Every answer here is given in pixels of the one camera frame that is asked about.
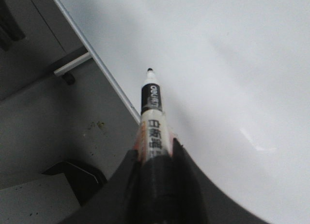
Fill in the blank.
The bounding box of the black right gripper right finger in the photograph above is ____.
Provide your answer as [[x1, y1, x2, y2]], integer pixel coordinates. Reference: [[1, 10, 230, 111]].
[[172, 138, 263, 224]]

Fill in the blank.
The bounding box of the white whiteboard with aluminium frame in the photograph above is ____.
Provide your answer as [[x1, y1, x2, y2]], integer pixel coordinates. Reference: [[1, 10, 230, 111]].
[[54, 0, 310, 224]]

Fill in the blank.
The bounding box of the silver metal support bar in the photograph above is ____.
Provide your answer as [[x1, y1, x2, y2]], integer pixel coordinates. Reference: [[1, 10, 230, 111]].
[[53, 52, 92, 77]]

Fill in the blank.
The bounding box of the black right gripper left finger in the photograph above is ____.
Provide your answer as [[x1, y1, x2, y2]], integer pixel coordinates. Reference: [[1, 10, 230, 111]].
[[61, 150, 140, 224]]

